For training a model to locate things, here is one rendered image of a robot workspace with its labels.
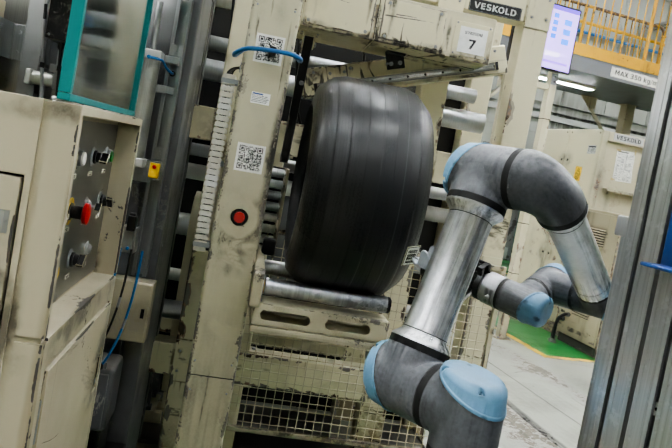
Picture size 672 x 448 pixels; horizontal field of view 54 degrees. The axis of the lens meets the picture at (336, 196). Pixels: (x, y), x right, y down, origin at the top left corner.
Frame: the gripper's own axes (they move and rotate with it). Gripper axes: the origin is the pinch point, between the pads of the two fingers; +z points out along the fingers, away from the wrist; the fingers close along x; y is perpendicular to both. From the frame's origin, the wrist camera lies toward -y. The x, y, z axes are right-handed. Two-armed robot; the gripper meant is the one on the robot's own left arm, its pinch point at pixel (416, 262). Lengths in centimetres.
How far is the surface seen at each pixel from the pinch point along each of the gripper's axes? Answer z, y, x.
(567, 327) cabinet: 115, -257, -397
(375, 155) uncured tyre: 11.2, 26.5, 5.5
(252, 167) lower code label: 43.4, 16.9, 17.7
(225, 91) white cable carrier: 55, 35, 18
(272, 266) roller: 47, -18, 7
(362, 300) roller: 11.4, -13.7, 6.6
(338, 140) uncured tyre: 18.5, 29.6, 11.0
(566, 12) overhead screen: 179, 13, -420
